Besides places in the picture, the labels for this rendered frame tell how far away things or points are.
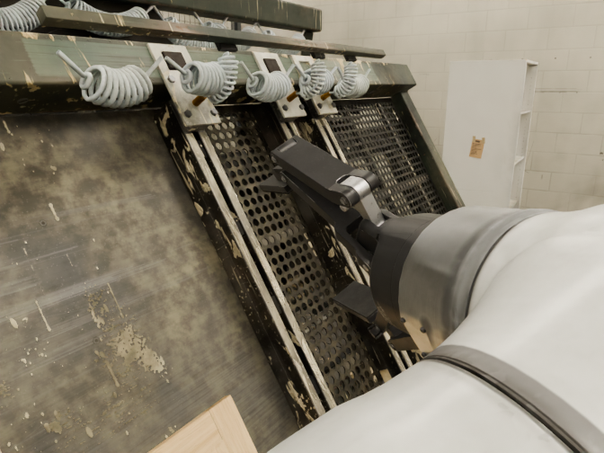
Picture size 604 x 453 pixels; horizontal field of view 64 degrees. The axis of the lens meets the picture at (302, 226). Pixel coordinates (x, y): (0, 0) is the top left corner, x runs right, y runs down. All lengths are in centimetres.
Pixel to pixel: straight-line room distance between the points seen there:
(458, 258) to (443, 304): 2
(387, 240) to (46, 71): 75
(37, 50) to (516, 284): 88
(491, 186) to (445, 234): 408
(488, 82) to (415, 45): 184
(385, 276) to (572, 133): 535
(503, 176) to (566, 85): 159
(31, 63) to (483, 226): 82
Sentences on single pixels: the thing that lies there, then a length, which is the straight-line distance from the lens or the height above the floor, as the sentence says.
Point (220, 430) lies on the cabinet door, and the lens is 95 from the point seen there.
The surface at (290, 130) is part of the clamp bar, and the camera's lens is 133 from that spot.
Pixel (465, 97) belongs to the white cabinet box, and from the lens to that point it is 431.
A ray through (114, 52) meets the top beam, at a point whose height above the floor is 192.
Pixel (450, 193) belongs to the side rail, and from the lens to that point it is 209.
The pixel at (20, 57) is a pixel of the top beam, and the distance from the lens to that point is 94.
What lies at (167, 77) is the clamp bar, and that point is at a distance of 107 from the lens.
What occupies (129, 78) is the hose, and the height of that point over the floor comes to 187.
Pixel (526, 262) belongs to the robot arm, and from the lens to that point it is 18.
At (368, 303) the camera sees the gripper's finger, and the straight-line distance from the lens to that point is 44.
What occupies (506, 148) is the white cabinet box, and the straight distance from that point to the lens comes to 426.
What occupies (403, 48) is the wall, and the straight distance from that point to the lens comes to 599.
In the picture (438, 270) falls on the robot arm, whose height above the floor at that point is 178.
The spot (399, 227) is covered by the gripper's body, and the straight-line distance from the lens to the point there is 29.
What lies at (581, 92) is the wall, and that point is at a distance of 558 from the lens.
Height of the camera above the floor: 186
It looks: 16 degrees down
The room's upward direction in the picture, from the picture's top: straight up
